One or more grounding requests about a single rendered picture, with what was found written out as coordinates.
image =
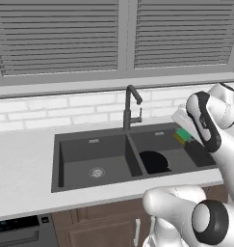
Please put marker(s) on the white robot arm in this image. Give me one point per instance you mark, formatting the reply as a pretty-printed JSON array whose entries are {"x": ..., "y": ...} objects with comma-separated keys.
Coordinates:
[{"x": 227, "y": 151}]

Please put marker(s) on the green and yellow sponge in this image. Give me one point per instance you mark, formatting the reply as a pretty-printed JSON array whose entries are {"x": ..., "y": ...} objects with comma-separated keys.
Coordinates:
[{"x": 182, "y": 134}]

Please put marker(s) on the grey window blind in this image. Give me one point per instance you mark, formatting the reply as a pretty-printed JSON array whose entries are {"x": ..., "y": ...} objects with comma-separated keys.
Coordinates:
[
  {"x": 57, "y": 35},
  {"x": 186, "y": 32}
]

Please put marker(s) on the brown cupboard door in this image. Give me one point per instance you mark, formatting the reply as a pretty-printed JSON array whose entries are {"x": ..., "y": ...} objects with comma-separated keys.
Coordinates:
[
  {"x": 99, "y": 225},
  {"x": 218, "y": 193}
]

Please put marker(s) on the dark grey dishwasher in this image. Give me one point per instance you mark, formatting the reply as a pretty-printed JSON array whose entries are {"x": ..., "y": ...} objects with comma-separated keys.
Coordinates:
[{"x": 22, "y": 233}]

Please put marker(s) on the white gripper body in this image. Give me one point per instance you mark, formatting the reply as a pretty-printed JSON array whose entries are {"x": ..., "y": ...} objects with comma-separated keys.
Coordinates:
[{"x": 184, "y": 120}]

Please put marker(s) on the grey window frame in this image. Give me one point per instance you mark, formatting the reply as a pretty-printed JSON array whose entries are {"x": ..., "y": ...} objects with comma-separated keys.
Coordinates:
[{"x": 125, "y": 41}]

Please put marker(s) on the dark grey double sink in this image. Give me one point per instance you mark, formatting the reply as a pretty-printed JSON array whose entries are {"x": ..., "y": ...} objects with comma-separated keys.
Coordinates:
[{"x": 99, "y": 154}]

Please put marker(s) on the black tap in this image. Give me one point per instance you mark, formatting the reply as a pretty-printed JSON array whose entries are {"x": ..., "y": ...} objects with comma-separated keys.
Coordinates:
[{"x": 127, "y": 109}]

